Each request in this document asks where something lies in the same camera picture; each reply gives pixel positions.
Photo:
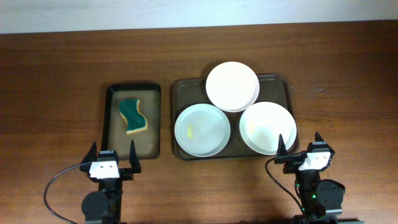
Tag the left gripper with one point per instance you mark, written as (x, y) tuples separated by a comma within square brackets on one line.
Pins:
[(135, 162)]

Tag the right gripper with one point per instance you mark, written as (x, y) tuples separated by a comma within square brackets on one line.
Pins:
[(293, 162)]

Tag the green and yellow sponge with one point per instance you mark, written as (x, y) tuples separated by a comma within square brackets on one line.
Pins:
[(135, 120)]

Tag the pale pink plate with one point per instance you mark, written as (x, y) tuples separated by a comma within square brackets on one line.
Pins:
[(232, 86)]

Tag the pale blue plate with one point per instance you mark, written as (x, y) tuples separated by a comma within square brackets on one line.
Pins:
[(202, 130)]

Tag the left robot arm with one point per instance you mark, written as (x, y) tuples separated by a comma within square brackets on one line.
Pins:
[(104, 205)]

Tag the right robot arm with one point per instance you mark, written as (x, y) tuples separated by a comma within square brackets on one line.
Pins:
[(319, 200)]

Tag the small black water tray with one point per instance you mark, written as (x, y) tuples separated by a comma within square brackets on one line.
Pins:
[(115, 136)]

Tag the large brown serving tray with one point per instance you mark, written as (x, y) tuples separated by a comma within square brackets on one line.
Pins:
[(273, 88)]

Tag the pale green plate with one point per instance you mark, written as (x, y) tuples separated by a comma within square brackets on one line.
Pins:
[(261, 125)]

